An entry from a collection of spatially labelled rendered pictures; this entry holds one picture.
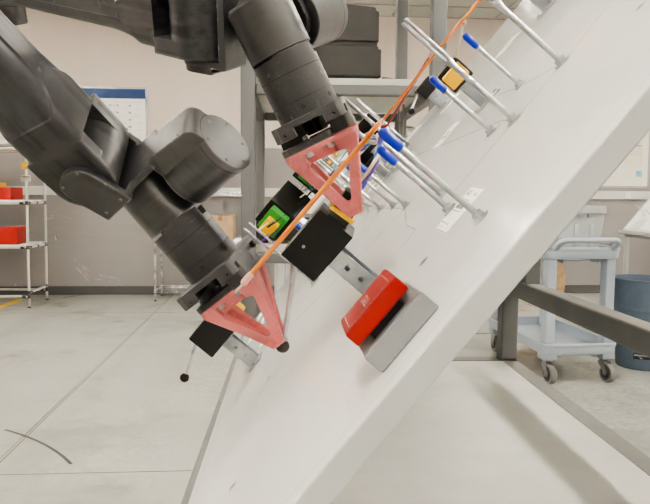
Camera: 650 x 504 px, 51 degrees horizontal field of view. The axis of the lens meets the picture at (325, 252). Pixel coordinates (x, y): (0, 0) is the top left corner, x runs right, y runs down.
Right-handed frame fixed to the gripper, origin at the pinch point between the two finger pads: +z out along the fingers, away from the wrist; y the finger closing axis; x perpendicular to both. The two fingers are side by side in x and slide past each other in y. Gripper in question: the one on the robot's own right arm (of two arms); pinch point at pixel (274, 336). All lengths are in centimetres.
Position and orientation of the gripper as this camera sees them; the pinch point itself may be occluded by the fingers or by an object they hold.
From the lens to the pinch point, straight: 67.3
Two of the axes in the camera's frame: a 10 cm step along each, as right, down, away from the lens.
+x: -7.8, 5.9, 2.1
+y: 0.7, -2.5, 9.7
